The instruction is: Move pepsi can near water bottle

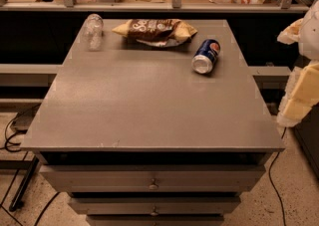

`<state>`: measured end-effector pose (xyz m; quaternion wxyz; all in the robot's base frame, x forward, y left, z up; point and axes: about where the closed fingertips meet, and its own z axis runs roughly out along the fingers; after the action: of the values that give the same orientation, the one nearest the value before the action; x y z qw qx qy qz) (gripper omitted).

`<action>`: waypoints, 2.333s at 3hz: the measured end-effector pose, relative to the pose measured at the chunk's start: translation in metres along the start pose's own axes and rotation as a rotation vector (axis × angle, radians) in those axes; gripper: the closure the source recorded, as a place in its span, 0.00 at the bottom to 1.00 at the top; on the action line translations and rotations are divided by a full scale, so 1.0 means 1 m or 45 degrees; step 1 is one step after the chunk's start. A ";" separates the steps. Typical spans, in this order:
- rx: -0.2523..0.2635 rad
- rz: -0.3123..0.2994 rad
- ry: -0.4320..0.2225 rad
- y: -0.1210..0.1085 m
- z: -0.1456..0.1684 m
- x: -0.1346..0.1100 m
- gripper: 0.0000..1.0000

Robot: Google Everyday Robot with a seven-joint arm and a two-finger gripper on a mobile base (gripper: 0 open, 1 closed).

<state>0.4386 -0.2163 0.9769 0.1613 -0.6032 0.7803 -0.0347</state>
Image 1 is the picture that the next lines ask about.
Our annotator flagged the top drawer metal knob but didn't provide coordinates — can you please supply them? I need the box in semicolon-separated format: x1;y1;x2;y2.
149;179;159;190

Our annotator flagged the black cables left floor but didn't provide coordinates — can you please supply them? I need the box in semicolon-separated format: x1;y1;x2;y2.
0;104;61;226

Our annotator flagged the black cable right floor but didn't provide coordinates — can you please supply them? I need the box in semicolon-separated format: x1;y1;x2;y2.
267;126;288;226

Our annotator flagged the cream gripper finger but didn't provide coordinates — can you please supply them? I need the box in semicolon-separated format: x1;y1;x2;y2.
277;62;319;127
277;18;303;45

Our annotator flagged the clear plastic water bottle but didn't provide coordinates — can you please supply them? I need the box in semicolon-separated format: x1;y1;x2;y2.
82;14;104;51

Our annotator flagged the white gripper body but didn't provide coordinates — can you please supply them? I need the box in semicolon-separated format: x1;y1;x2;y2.
288;58;319;105

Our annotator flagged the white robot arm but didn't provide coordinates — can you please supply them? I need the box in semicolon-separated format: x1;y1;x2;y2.
277;2;319;127

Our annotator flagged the brown yellow chip bag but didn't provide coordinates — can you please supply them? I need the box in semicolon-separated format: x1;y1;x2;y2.
113;19;197;48

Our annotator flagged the blue pepsi can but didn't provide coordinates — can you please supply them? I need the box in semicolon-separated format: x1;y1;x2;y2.
191;39;220;75

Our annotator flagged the grey drawer cabinet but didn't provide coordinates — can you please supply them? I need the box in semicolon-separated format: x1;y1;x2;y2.
22;20;284;226

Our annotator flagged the drawer metal knob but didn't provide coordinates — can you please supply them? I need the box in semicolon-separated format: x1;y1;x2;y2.
150;206;159;217
149;179;159;190

